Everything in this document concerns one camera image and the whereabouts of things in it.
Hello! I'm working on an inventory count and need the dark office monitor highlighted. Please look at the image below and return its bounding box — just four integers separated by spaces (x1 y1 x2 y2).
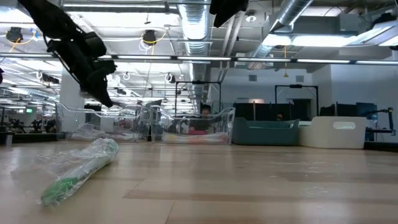
356 101 379 121

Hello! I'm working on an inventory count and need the white plastic bin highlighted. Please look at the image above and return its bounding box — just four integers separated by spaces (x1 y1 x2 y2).
298 116 368 149

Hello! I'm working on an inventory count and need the black hanging cable reel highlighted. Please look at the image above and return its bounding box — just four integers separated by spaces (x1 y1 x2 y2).
5 26 25 44
141 29 159 47

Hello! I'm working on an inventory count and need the dark office partition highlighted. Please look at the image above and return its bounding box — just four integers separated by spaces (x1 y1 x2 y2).
233 101 312 122

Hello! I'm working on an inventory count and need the purple toothbrush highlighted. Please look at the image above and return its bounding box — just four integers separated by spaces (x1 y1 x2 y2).
79 129 144 142

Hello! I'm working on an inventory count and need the black gantry frame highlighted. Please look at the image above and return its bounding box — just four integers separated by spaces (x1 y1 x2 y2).
274 83 320 121

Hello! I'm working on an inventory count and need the suspended light rail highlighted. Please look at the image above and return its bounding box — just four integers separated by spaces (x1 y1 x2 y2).
0 52 398 65

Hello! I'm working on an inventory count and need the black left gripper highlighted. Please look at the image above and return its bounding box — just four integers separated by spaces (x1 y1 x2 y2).
46 39 118 108

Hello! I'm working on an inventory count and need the silver ventilation duct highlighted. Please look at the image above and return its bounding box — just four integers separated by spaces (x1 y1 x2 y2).
248 0 315 60
177 0 215 83

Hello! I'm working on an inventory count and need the green toothbrush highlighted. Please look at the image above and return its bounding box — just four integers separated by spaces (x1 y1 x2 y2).
39 138 121 207

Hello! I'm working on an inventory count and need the white building column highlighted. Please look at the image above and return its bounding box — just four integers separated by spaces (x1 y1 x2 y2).
59 61 87 134

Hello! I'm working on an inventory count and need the teal plastic bin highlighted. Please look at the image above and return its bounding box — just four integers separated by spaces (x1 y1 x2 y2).
231 117 301 146

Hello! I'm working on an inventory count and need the clear plastic bin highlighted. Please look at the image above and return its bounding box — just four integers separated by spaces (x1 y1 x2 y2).
55 102 152 142
150 105 236 146

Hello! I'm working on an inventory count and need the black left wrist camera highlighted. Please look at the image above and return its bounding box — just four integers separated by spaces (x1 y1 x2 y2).
83 30 108 58

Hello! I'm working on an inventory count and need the black articulated stand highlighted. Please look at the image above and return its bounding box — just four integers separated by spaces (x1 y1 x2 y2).
361 106 397 137

